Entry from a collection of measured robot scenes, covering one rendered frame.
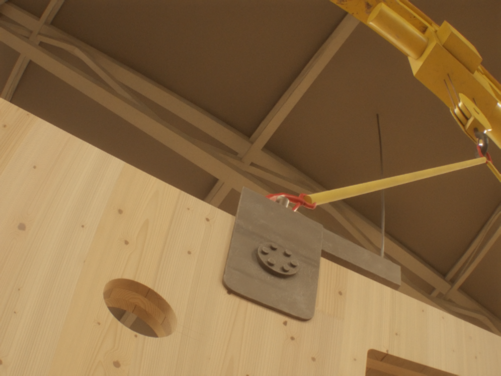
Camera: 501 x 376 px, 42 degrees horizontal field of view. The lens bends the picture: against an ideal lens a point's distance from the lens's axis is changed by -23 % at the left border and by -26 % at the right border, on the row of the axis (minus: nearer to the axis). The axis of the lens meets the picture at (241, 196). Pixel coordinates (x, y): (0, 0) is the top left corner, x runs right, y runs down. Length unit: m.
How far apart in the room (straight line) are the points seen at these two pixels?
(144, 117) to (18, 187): 8.18
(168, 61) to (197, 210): 8.66
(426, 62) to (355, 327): 2.94
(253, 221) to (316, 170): 8.92
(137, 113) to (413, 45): 5.74
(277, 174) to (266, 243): 8.69
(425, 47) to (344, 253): 2.81
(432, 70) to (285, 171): 6.41
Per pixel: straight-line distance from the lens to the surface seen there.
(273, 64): 10.14
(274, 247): 1.71
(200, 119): 10.45
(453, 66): 4.46
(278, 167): 10.59
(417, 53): 4.56
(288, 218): 1.85
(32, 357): 1.19
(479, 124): 3.90
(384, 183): 2.40
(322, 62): 9.48
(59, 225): 1.49
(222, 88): 10.36
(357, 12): 4.77
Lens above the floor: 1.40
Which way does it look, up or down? 60 degrees up
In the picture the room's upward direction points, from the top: 17 degrees clockwise
